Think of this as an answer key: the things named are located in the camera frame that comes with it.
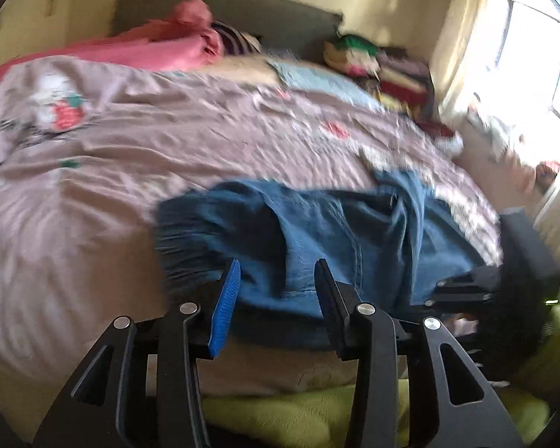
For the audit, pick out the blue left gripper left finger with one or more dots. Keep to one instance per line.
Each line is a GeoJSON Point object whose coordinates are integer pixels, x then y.
{"type": "Point", "coordinates": [227, 290]}

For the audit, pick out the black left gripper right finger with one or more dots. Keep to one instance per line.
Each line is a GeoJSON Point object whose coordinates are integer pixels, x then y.
{"type": "Point", "coordinates": [338, 304]}

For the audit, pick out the blue denim pants lace hem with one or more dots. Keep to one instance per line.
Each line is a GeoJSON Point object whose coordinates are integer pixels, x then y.
{"type": "Point", "coordinates": [392, 243]}

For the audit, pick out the lime green fleece sleeve right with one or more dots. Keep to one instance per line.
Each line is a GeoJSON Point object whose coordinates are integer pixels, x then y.
{"type": "Point", "coordinates": [539, 376]}

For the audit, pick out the lime green fleece sleeve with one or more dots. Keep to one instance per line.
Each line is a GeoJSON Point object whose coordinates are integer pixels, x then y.
{"type": "Point", "coordinates": [321, 418]}
{"type": "Point", "coordinates": [539, 376]}

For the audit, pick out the lime green fleece sleeve left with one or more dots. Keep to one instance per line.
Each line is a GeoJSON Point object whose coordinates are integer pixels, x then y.
{"type": "Point", "coordinates": [321, 418]}

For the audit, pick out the floral bag with clothes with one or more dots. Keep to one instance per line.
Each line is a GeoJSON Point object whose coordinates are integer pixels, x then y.
{"type": "Point", "coordinates": [444, 138]}

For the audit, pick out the pink strawberry print duvet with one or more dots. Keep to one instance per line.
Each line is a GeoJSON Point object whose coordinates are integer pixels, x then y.
{"type": "Point", "coordinates": [88, 152]}

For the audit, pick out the stack of folded clothes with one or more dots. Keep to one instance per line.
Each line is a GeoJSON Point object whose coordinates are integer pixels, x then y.
{"type": "Point", "coordinates": [400, 83]}

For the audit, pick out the striped purple pillow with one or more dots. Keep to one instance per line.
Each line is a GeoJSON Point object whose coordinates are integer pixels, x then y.
{"type": "Point", "coordinates": [236, 42]}

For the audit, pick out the grey headboard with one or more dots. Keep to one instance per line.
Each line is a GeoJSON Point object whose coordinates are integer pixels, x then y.
{"type": "Point", "coordinates": [280, 25]}

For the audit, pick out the pink blanket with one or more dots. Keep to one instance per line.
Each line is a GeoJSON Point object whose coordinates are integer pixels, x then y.
{"type": "Point", "coordinates": [185, 40]}

